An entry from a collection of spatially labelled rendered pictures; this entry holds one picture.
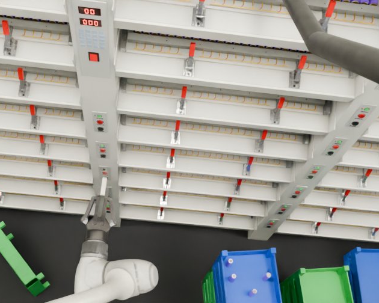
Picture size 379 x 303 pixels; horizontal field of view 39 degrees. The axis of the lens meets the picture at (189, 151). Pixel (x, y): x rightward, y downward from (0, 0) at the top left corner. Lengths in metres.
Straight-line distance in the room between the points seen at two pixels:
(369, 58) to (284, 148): 1.29
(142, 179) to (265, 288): 0.61
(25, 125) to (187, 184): 0.66
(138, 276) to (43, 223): 0.95
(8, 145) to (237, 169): 0.79
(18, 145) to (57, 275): 0.80
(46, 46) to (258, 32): 0.52
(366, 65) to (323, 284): 1.88
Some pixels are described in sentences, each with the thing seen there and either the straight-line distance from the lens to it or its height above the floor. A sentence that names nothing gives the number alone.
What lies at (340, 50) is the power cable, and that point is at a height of 2.04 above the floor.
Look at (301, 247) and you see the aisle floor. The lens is 2.62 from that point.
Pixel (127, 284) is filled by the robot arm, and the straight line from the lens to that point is 1.68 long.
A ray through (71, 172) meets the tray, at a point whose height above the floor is 0.55.
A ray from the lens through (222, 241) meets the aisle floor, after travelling 2.54.
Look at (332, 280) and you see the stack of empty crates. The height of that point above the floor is 0.32.
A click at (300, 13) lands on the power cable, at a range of 0.66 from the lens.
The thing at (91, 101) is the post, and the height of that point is 1.15.
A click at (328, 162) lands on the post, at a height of 0.92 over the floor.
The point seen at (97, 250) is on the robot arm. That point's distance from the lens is 1.81.
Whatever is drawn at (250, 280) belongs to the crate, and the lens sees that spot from 2.01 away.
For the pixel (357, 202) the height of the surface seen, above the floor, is 0.54.
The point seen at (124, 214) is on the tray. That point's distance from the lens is 2.37.
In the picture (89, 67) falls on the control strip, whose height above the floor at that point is 1.32.
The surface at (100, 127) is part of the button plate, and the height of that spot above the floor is 1.01.
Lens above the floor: 2.41
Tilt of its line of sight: 64 degrees down
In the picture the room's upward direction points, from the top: 14 degrees clockwise
